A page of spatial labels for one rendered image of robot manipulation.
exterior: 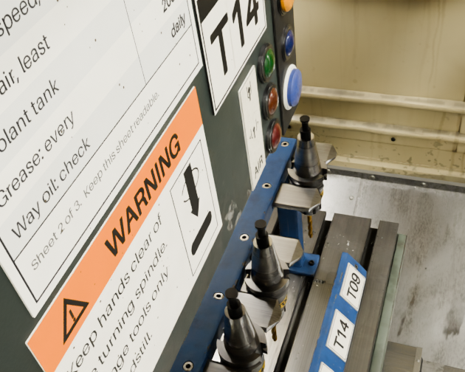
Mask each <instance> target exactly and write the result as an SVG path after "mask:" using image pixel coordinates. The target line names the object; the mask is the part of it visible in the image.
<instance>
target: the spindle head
mask: <svg viewBox="0 0 465 372"><path fill-rule="evenodd" d="M191 4H192V8H193V1H192V0H191ZM264 5H265V13H266V29H265V31H264V33H263V35H262V36H261V38H260V40H259V42H258V43H257V45H256V46H255V48H254V50H253V51H252V54H251V55H250V57H249V59H248V60H247V62H246V63H245V65H244V68H243V69H242V70H241V72H240V74H239V76H238V77H237V79H236V81H235V82H234V84H233V86H232V88H231V90H230V91H229V93H228V95H227V96H226V98H225V99H224V102H223V103H222V104H221V107H220V108H219V110H218V112H217V113H216V115H213V112H212V108H211V103H210V96H209V92H208V87H207V79H206V74H205V70H204V63H203V58H202V51H201V46H200V42H199V48H200V53H201V60H202V64H203V66H202V67H201V68H200V70H199V72H198V73H197V75H196V76H195V77H194V79H193V81H192V82H191V84H190V85H189V86H188V88H187V90H186V91H185V93H184V94H183V95H182V97H181V99H180V100H179V102H178V103H177V104H176V106H175V108H174V109H173V111H172V112H171V113H170V115H169V117H168V118H167V119H166V121H165V123H164V124H163V126H162V127H161V128H160V130H159V132H158V133H157V135H156V136H155V137H154V139H153V141H152V143H151V144H150V145H149V147H148V149H147V150H146V152H145V153H144V154H143V156H142V158H141V159H140V161H139V162H138V163H137V165H136V167H135V168H134V169H133V171H132V172H131V174H130V176H129V177H128V178H127V180H126V181H125V183H124V185H123V186H122V187H121V189H120V191H119V192H118V194H117V195H116V196H115V198H114V200H113V201H112V203H111V204H110V205H109V207H108V209H107V210H106V211H105V213H104V214H103V216H102V218H101V219H100V220H99V222H98V223H97V225H96V227H95V228H94V229H93V231H92V233H91V234H90V236H89V237H88V238H87V240H86V242H85V243H84V245H83V246H82V247H81V249H80V251H79V252H78V254H77V255H76V256H75V258H74V260H73V261H72V262H71V264H70V265H69V267H68V269H67V270H66V271H65V273H64V274H63V276H62V278H61V279H60V280H59V282H58V284H57V285H56V287H55V288H54V289H53V291H52V293H51V294H50V296H49V297H48V298H47V300H46V302H45V304H44V305H43V306H42V308H41V310H40V311H39V312H38V314H37V315H36V317H32V316H31V314H30V313H29V311H28V310H27V307H26V306H25V305H24V303H23V301H22V300H21V298H20V297H19V295H18V293H17V291H16V290H15V288H14V287H13V285H12V284H11V282H10V280H9V278H8V277H7V275H6V274H5V272H4V270H3V269H2V267H1V265H0V372H44V371H43V370H42V368H41V366H40V365H39V364H38V362H37V360H36V359H35V357H34V356H33V355H32V353H31V351H30V350H29V348H28V347H27V345H26V344H25V342H26V341H27V339H28V338H29V336H30V335H31V333H32V331H33V330H34V328H35V327H36V326H37V324H38V322H39V321H40V319H41V318H42V317H43V315H44V313H45V312H46V310H47V309H48V307H49V305H50V304H51V302H52V301H53V300H54V298H55V296H56V295H57V293H58V292H59V291H60V289H61V287H62V285H63V284H64V283H65V281H66V279H67V278H68V277H69V275H70V274H71V272H72V270H73V269H74V268H75V266H76V265H77V263H78V261H79V260H80V258H81V257H82V255H83V254H84V252H85V251H86V249H87V248H88V246H89V245H90V243H91V242H92V240H93V238H94V237H95V236H96V234H97V232H98V231H99V229H100V228H101V227H102V225H103V223H104V222H105V220H106V219H107V218H108V216H109V214H110V212H111V211H112V210H113V208H114V206H115V205H116V203H117V202H118V201H119V199H120V197H121V196H122V195H123V193H124V192H125V189H126V188H127V187H128V185H129V184H130V182H131V180H132V179H133V178H134V176H135V175H136V173H137V171H138V170H139V169H140V167H141V165H142V164H143V162H144V161H145V159H146V158H147V156H148V155H149V153H150V152H151V150H152V149H153V147H154V146H155V144H156V142H157V141H158V139H159V138H160V137H161V135H162V133H163V132H164V130H165V129H166V128H167V126H168V124H169V123H170V121H171V120H172V118H173V116H174V115H175V113H176V112H177V111H178V109H179V107H180V106H181V104H182V103H183V102H184V100H185V98H186V97H187V95H188V94H189V92H190V90H191V89H192V88H193V87H196V93H197V98H198V102H199V108H200V112H201V120H202V124H203V128H204V135H205V139H206V143H207V149H208V154H209V158H210V165H211V169H212V173H213V180H214V184H215V188H216V195H217V199H218V205H219V210H220V214H221V221H222V227H221V229H220V231H219V233H218V235H217V237H216V239H215V242H214V244H213V246H212V248H211V250H210V252H209V254H208V256H207V259H206V261H205V262H204V265H203V267H202V268H201V271H200V273H199V276H198V277H197V279H196V282H195V283H194V285H193V288H192V290H191V292H190V294H189V296H188V298H187V300H186V302H185V305H184V307H183V309H182V311H181V313H180V315H179V317H178V320H177V321H176V324H175V326H174V327H173V330H172V332H171V333H170V336H169V338H168V341H167V342H166V344H165V347H164V348H163V351H162V353H161V355H160V357H159V359H158V361H157V363H156V366H155V368H154V370H153V372H170V370H171V368H172V365H173V363H174V361H175V359H176V356H177V354H178V353H179V349H180V348H181V346H182V343H183V341H184V339H185V337H186V335H187V332H188V330H189V328H190V326H191V323H192V322H193V319H194V317H195V315H196V312H197V311H198V309H199V306H200V304H201V302H202V299H203V297H204V295H205V293H206V291H207V288H208V286H209V285H210V281H211V280H212V278H213V275H214V273H215V271H216V269H217V266H218V264H219V262H220V260H221V257H222V255H223V254H224V251H225V249H226V247H227V245H228V243H229V240H230V238H231V236H232V234H233V231H234V229H235V227H236V224H237V223H238V220H239V218H240V216H241V214H242V212H243V210H244V207H245V205H246V203H247V200H248V198H249V196H250V194H251V192H252V188H251V182H250V176H249V166H248V161H247V151H246V145H245V139H244V130H243V124H242V119H241V108H240V103H239V97H238V90H239V89H240V88H241V85H242V83H243V82H244V80H245V78H246V77H247V75H248V73H249V71H250V69H251V68H252V66H253V65H254V66H255V73H256V80H257V87H258V99H259V106H260V113H261V125H262V132H263V145H264V151H265V158H267V157H268V155H269V152H268V151H267V149H266V131H267V128H268V125H269V122H270V120H266V119H265V118H264V116H263V113H262V99H263V95H264V89H265V88H266V85H267V84H268V83H269V82H273V83H275V85H276V86H277V89H278V76H277V67H276V58H275V68H274V71H273V73H272V76H271V79H270V80H269V81H268V82H267V83H262V82H261V81H260V79H259V77H258V57H259V53H260V51H261V47H262V46H263V45H264V44H265V43H270V44H271V45H272V46H273V49H274V53H275V40H274V31H273V22H272V5H271V0H264ZM193 15H194V20H195V24H196V18H195V13H194V9H193ZM196 31H197V36H198V40H199V34H198V30H197V26H196ZM273 118H278V119H279V121H280V127H281V118H280V101H279V92H278V107H277V109H276V111H275V114H274V116H273Z"/></svg>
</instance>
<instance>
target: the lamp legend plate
mask: <svg viewBox="0 0 465 372"><path fill-rule="evenodd" d="M238 97H239V103H240V108H241V119H242V124H243V130H244V139H245V145H246V151H247V161H248V166H249V176H250V182H251V188H252V191H254V189H255V186H256V185H257V183H258V180H259V178H260V176H261V174H262V171H263V169H264V167H265V165H266V158H265V151H264V139H263V132H262V125H261V113H260V106H259V99H258V87H257V80H256V73H255V66H254V65H253V66H252V68H251V69H250V71H249V73H248V75H247V77H246V78H245V80H244V82H243V83H242V85H241V88H240V89H239V90H238Z"/></svg>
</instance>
